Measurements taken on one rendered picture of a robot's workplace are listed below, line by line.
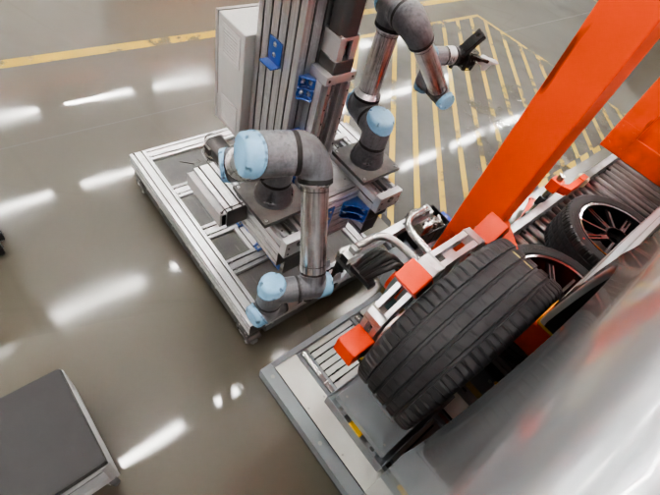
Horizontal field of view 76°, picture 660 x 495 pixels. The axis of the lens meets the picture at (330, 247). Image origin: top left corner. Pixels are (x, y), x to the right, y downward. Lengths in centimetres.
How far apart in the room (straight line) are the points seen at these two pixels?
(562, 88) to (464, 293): 71
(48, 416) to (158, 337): 62
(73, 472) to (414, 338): 118
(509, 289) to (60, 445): 149
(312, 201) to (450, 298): 44
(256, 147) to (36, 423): 123
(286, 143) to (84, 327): 155
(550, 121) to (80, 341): 210
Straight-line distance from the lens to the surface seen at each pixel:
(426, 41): 164
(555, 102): 155
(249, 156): 104
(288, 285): 121
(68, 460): 176
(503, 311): 118
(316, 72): 155
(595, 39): 149
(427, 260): 122
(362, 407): 194
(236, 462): 204
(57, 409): 182
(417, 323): 116
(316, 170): 109
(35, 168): 304
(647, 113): 353
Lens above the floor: 200
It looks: 50 degrees down
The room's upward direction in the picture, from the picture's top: 20 degrees clockwise
